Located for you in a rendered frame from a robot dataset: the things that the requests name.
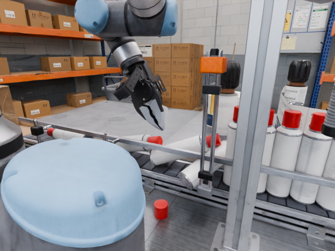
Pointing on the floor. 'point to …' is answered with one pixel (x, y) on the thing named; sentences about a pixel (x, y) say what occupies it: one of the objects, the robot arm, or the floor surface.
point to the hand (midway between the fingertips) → (160, 127)
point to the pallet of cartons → (177, 72)
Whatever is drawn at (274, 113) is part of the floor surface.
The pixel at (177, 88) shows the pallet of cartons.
